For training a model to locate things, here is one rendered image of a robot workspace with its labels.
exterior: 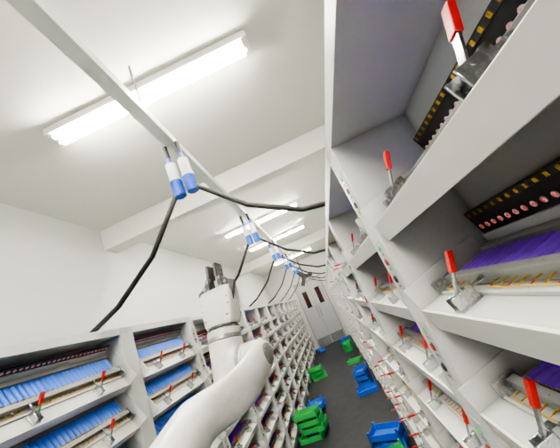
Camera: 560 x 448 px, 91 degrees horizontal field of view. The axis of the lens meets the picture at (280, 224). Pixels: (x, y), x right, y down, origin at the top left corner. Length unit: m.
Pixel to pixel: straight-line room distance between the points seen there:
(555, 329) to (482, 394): 0.38
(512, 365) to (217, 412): 0.56
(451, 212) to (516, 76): 0.49
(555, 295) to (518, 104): 0.22
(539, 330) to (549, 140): 0.28
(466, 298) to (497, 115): 0.31
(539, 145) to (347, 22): 0.32
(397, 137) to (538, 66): 0.54
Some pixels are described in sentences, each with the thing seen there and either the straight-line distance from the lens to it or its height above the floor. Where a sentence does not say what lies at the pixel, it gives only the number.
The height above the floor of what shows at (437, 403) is 0.97.
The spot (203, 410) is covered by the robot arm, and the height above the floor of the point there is 1.36.
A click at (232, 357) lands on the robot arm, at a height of 1.42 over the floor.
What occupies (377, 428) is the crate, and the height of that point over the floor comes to 0.09.
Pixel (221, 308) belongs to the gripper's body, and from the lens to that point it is 0.74.
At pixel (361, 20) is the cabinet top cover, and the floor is 1.78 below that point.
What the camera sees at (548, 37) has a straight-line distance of 0.24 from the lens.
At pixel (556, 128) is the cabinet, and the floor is 1.53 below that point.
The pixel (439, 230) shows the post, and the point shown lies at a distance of 0.70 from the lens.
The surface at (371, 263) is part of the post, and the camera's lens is 1.36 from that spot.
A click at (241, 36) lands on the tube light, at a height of 2.86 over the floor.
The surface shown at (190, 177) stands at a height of 2.26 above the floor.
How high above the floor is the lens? 1.46
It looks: 17 degrees up
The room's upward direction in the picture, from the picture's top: 24 degrees counter-clockwise
